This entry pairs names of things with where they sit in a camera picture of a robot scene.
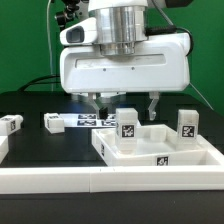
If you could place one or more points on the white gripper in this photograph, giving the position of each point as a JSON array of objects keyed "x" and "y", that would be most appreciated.
[{"x": 158, "y": 65}]

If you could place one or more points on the white square table top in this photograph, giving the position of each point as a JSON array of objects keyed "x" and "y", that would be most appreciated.
[{"x": 156, "y": 145}]

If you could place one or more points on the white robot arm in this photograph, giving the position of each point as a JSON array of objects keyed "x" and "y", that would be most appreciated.
[{"x": 112, "y": 52}]

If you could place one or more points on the fiducial marker sheet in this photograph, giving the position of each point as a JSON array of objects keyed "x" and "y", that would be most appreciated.
[{"x": 87, "y": 120}]

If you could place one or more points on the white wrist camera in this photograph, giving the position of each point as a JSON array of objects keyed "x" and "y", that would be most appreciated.
[{"x": 84, "y": 32}]

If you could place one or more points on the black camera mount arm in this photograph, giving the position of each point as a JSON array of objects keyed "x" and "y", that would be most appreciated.
[{"x": 74, "y": 9}]

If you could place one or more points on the white left fence wall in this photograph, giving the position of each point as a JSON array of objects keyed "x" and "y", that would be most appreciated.
[{"x": 4, "y": 148}]

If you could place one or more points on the white fence wall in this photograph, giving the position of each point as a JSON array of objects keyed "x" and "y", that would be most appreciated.
[
  {"x": 110, "y": 179},
  {"x": 4, "y": 148}
]

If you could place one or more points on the white front fence wall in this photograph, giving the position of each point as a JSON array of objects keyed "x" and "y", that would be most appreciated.
[{"x": 110, "y": 179}]

